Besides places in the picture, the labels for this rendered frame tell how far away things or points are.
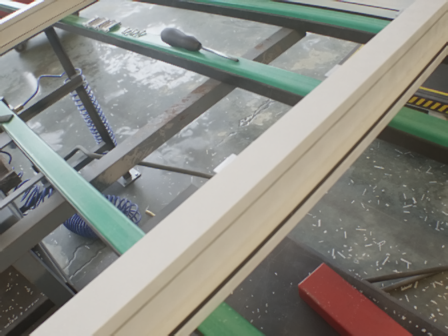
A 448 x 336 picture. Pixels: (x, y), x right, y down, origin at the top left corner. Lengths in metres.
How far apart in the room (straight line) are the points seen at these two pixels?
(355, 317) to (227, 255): 0.29
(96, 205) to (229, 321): 0.24
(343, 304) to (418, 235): 0.89
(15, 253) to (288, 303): 0.43
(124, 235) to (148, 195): 1.32
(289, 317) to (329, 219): 0.87
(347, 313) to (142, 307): 0.36
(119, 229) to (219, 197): 0.16
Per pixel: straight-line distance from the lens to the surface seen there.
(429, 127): 0.51
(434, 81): 1.60
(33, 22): 1.28
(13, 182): 1.16
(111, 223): 0.48
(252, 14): 0.91
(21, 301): 0.88
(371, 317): 0.61
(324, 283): 0.63
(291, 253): 0.71
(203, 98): 0.69
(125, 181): 1.89
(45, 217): 0.61
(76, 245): 1.76
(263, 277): 0.69
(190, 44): 0.75
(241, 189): 0.35
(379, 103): 0.52
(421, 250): 1.44
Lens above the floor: 1.19
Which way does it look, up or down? 42 degrees down
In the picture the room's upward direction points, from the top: 18 degrees counter-clockwise
